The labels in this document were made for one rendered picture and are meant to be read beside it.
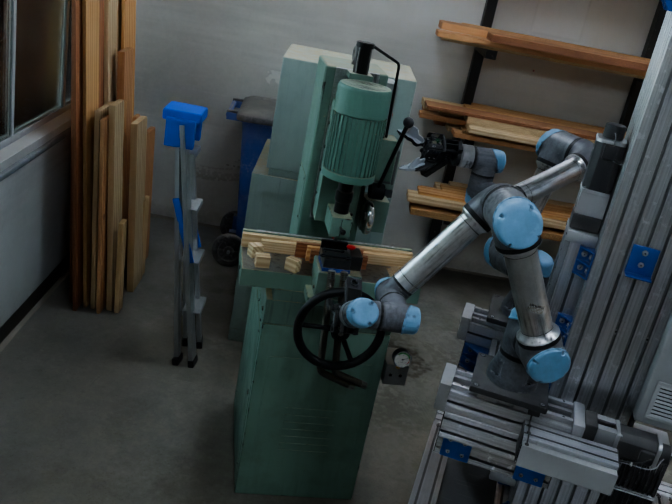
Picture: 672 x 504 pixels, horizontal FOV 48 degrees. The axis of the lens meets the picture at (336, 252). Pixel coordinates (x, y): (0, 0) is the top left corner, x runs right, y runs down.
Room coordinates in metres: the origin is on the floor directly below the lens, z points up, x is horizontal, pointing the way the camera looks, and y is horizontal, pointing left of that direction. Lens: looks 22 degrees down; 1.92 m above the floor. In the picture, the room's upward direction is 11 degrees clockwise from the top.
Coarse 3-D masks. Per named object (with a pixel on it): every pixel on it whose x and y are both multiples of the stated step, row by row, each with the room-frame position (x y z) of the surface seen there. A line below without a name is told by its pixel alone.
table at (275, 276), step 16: (240, 256) 2.34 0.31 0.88; (272, 256) 2.36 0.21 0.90; (240, 272) 2.24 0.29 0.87; (256, 272) 2.22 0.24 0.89; (272, 272) 2.23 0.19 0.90; (288, 272) 2.25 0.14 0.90; (304, 272) 2.28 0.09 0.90; (368, 272) 2.38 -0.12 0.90; (384, 272) 2.41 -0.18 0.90; (288, 288) 2.25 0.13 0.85; (304, 288) 2.25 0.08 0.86; (368, 288) 2.30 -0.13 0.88; (320, 304) 2.17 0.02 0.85
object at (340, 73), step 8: (336, 72) 2.59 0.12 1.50; (344, 72) 2.59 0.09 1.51; (368, 72) 2.61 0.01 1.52; (336, 80) 2.59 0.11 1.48; (376, 80) 2.61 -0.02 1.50; (336, 88) 2.59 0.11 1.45; (328, 112) 2.59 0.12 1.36; (328, 120) 2.59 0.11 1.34; (320, 160) 2.59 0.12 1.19; (312, 200) 2.59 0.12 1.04; (312, 208) 2.59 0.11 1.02; (312, 216) 2.59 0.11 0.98
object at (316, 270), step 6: (318, 264) 2.23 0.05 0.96; (312, 270) 2.28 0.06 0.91; (318, 270) 2.18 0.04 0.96; (312, 276) 2.26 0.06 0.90; (318, 276) 2.17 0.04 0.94; (324, 276) 2.17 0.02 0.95; (336, 276) 2.18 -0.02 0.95; (348, 276) 2.19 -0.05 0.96; (354, 276) 2.19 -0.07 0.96; (360, 276) 2.20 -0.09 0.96; (312, 282) 2.24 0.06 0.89; (318, 282) 2.17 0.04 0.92; (324, 282) 2.17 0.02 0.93; (336, 282) 2.18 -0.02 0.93; (312, 288) 2.22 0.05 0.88; (318, 288) 2.17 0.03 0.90; (324, 288) 2.17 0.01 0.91
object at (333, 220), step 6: (330, 204) 2.51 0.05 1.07; (330, 210) 2.45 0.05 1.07; (330, 216) 2.42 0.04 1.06; (336, 216) 2.40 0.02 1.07; (342, 216) 2.41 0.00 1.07; (348, 216) 2.42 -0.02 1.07; (330, 222) 2.40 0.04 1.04; (336, 222) 2.39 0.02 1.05; (342, 222) 2.39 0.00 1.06; (348, 222) 2.39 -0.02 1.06; (330, 228) 2.38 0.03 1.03; (336, 228) 2.39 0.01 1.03; (348, 228) 2.40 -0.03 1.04; (330, 234) 2.38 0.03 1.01; (336, 234) 2.39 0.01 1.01; (348, 234) 2.40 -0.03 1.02
